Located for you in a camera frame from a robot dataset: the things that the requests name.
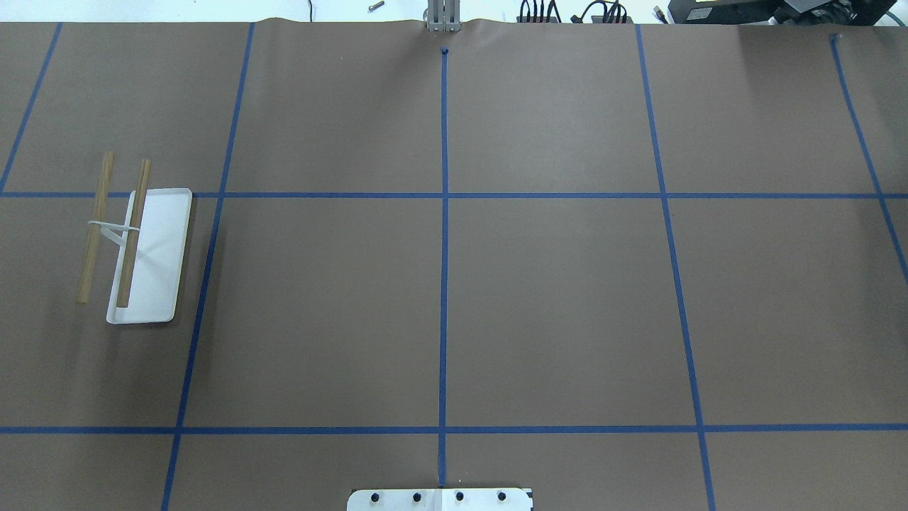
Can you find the white towel rack base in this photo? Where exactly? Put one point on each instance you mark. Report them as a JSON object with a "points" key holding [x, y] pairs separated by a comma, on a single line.
{"points": [[159, 259]]}

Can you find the aluminium frame post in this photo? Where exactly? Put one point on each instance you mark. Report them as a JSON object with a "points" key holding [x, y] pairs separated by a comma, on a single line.
{"points": [[443, 16]]}

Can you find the wooden rack rod outer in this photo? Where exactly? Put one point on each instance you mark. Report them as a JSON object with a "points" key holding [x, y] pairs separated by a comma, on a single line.
{"points": [[89, 256]]}

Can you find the black power supply box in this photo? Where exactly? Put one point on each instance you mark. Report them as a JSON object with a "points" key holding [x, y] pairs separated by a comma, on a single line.
{"points": [[721, 12]]}

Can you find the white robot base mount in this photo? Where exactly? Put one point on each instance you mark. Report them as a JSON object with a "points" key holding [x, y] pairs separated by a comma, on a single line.
{"points": [[441, 499]]}

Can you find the wooden rack rod inner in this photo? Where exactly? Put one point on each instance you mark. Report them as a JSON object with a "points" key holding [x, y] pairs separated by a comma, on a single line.
{"points": [[132, 235]]}

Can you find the wooden rack rod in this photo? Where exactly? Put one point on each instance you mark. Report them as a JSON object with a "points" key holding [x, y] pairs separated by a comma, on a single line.
{"points": [[132, 235], [89, 256]]}

